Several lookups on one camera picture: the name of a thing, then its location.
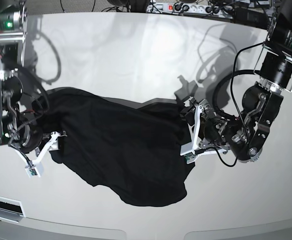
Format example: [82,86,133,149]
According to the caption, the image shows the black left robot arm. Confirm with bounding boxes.
[194,0,292,163]

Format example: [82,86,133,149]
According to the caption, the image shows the white slotted table fixture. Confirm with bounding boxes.
[0,196,26,224]

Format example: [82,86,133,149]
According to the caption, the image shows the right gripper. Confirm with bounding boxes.
[18,124,51,154]

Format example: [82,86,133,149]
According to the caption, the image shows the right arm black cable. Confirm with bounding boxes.
[10,64,51,118]

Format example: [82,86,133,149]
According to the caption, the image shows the black t-shirt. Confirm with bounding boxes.
[38,87,194,207]

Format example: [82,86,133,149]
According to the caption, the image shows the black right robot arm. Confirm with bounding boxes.
[0,0,48,154]

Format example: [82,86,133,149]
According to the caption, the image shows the black box behind table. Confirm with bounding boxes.
[232,7,269,30]

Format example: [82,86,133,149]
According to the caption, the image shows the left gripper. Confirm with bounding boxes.
[198,99,236,150]

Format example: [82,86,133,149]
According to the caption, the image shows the white power strip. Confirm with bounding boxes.
[146,0,234,19]

